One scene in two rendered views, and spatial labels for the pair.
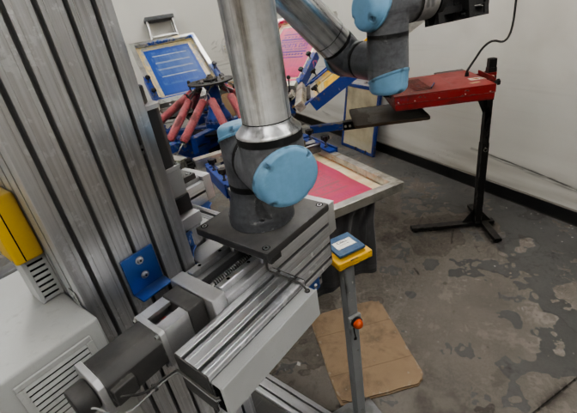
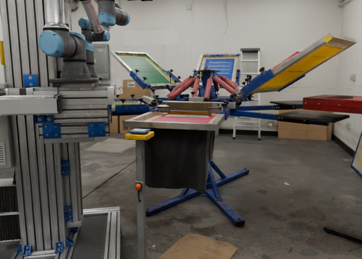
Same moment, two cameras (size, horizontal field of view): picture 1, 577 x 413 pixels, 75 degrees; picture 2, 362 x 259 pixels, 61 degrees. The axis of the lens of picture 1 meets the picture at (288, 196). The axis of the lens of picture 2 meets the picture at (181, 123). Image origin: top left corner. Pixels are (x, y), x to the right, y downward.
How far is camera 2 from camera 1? 1.45 m
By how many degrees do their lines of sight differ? 39
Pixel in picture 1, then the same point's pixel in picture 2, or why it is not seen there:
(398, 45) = (101, 2)
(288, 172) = (47, 39)
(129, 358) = not seen: outside the picture
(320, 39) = not seen: hidden behind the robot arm
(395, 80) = (100, 17)
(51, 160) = (13, 30)
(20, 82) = (12, 6)
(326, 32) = not seen: hidden behind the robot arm
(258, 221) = (63, 73)
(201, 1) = (284, 43)
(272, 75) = (49, 5)
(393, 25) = not seen: outside the picture
